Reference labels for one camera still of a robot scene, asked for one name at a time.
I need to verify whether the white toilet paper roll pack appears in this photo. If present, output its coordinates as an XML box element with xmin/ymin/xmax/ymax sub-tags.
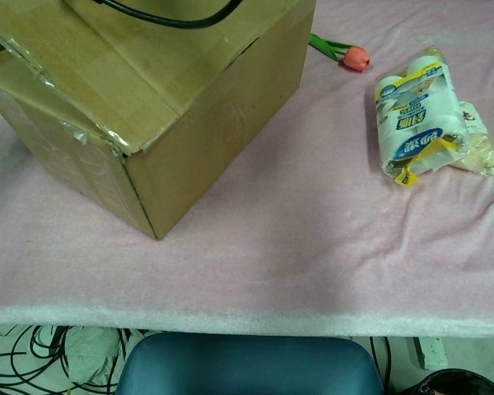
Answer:
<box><xmin>373</xmin><ymin>45</ymin><xmax>470</xmax><ymax>188</ymax></box>

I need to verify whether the thin black floor cable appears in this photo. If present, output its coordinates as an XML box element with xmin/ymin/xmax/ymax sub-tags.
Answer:
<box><xmin>369</xmin><ymin>337</ymin><xmax>393</xmax><ymax>386</ymax></box>

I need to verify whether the white crumpled floor bag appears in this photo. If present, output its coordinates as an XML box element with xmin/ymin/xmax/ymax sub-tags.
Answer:
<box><xmin>63</xmin><ymin>327</ymin><xmax>123</xmax><ymax>383</ymax></box>

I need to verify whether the right five-finger robot hand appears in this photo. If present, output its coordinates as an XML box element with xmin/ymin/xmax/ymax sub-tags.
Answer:
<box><xmin>102</xmin><ymin>0</ymin><xmax>235</xmax><ymax>22</ymax></box>

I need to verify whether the clear beige snack bag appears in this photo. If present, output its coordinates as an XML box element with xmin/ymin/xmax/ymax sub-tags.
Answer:
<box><xmin>448</xmin><ymin>100</ymin><xmax>494</xmax><ymax>179</ymax></box>

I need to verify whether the pink fleece tablecloth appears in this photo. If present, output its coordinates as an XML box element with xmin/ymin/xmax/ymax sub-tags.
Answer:
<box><xmin>0</xmin><ymin>0</ymin><xmax>494</xmax><ymax>338</ymax></box>

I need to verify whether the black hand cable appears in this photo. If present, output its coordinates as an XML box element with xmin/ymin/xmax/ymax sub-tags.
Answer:
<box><xmin>92</xmin><ymin>0</ymin><xmax>245</xmax><ymax>30</ymax></box>

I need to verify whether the white table leg bracket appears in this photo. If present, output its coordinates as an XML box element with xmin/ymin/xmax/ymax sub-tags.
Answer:
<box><xmin>411</xmin><ymin>337</ymin><xmax>450</xmax><ymax>370</ymax></box>

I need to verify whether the black trash bin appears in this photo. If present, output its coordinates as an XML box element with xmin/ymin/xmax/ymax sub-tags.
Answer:
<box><xmin>398</xmin><ymin>368</ymin><xmax>494</xmax><ymax>395</ymax></box>

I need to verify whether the artificial pink tulip flower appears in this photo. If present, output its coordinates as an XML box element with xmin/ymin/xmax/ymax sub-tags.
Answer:
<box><xmin>308</xmin><ymin>33</ymin><xmax>371</xmax><ymax>72</ymax></box>

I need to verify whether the brown cardboard shipping box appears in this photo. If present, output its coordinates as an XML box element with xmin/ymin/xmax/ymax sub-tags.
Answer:
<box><xmin>0</xmin><ymin>0</ymin><xmax>317</xmax><ymax>240</ymax></box>

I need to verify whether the black floor cable bundle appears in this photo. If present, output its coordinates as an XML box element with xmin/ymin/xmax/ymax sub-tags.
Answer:
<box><xmin>0</xmin><ymin>323</ymin><xmax>128</xmax><ymax>395</ymax></box>

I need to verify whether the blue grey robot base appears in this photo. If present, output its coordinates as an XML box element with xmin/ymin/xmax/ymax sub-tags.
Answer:
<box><xmin>114</xmin><ymin>332</ymin><xmax>386</xmax><ymax>395</ymax></box>

